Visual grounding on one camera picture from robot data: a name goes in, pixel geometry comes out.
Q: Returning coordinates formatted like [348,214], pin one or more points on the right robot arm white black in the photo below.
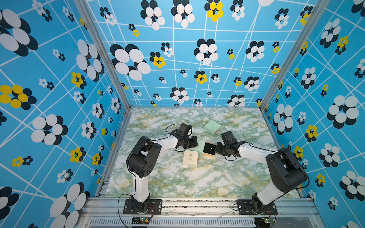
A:
[285,171]

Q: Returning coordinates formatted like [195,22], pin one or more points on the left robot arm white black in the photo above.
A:
[143,157]

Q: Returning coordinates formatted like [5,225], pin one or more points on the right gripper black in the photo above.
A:
[218,144]

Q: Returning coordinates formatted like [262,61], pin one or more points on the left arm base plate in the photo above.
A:
[150,206]

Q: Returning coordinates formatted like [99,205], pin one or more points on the right aluminium corner post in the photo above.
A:
[302,38]

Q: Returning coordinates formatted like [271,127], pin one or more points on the aluminium front rail frame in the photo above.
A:
[202,213]

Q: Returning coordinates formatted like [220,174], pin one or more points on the cream drawer jewelry box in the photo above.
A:
[190,158]

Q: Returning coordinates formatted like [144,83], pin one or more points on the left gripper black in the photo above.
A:
[194,142]

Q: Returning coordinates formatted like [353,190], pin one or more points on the left aluminium corner post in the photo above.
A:
[94,33]

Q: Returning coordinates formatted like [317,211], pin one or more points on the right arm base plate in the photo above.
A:
[254,207]

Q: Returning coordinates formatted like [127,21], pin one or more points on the mint jewelry box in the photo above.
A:
[212,127]
[206,148]

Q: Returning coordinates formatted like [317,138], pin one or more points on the aluminium corner post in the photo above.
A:
[302,38]
[94,33]

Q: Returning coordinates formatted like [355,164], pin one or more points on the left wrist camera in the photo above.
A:
[185,130]

